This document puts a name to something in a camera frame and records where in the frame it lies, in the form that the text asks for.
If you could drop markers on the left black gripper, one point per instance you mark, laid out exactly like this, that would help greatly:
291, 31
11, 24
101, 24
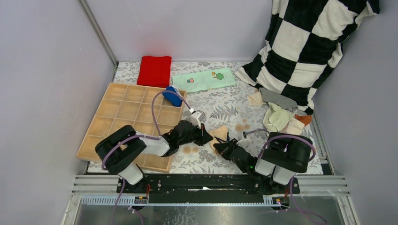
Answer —
203, 137

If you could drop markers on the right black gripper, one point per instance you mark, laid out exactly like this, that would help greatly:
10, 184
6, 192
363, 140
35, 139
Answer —
224, 148

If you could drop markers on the beige cloth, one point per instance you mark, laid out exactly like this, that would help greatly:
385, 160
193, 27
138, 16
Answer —
220, 135

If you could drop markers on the blue underwear with white lettering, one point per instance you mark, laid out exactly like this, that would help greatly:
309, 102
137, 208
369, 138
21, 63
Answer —
172, 95

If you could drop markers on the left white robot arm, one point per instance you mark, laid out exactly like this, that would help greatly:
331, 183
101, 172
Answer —
118, 151

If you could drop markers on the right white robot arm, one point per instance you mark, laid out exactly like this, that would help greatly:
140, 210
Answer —
281, 157

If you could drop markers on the floral patterned table mat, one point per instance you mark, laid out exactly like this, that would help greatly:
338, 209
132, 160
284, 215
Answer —
224, 106

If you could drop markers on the light green patterned cloth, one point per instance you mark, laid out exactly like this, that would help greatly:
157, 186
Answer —
204, 80

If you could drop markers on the cream cloth under grey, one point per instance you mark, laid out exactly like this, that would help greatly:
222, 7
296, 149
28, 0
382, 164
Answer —
255, 99

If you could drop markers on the pale yellow cloth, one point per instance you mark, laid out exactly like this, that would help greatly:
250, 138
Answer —
276, 118

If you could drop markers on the wooden compartment tray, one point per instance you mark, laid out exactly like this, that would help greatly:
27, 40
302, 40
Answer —
142, 107

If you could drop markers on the pale pink cloth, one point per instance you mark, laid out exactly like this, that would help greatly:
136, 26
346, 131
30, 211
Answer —
294, 127

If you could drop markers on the grey crumpled cloth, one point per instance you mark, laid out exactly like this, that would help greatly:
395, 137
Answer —
278, 99

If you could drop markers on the red folded cloth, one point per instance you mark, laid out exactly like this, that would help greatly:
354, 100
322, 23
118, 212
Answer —
155, 71

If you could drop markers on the orange cloth piece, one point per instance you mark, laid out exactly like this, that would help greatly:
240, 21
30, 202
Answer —
305, 119

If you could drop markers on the black white checkered blanket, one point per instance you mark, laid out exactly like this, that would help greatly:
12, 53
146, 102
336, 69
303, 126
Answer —
303, 46

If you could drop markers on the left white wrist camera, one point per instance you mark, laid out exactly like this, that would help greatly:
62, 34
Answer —
196, 118

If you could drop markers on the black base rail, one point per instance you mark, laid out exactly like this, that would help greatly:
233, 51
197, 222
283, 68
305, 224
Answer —
201, 188

